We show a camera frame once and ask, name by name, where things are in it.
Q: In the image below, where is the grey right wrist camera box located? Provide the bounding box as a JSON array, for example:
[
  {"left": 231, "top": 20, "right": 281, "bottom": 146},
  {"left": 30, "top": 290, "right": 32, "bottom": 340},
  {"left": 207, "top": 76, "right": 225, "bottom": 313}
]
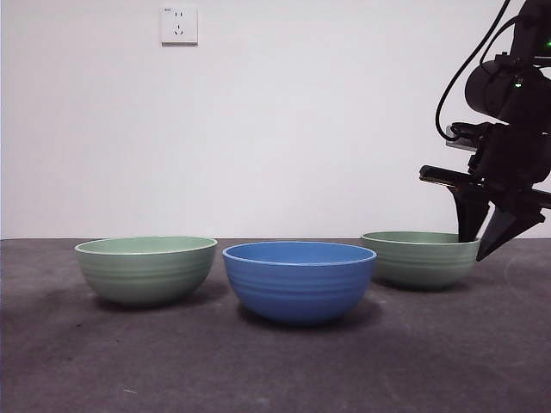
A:
[{"left": 445, "top": 122, "right": 488, "bottom": 151}]

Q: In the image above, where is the blue ribbed bowl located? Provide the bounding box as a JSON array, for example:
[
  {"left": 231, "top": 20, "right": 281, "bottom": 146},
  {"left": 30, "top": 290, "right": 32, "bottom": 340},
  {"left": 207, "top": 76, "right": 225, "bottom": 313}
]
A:
[{"left": 221, "top": 241, "right": 378, "bottom": 325}]

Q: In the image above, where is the white wall socket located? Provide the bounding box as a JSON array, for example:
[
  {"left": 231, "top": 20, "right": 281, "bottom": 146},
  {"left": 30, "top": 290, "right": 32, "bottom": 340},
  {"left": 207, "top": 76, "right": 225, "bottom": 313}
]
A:
[{"left": 160, "top": 4, "right": 199, "bottom": 47}]

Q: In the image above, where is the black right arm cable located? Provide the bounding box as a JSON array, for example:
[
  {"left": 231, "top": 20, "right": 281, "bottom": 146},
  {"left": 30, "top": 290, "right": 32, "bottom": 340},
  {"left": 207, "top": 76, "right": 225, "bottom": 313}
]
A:
[{"left": 435, "top": 0, "right": 520, "bottom": 141}]

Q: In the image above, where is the green ribbed bowl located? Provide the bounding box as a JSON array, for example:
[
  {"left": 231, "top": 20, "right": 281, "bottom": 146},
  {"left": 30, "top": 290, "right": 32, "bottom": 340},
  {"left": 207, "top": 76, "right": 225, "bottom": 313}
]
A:
[
  {"left": 73, "top": 235, "right": 219, "bottom": 307},
  {"left": 360, "top": 231, "right": 481, "bottom": 292}
]

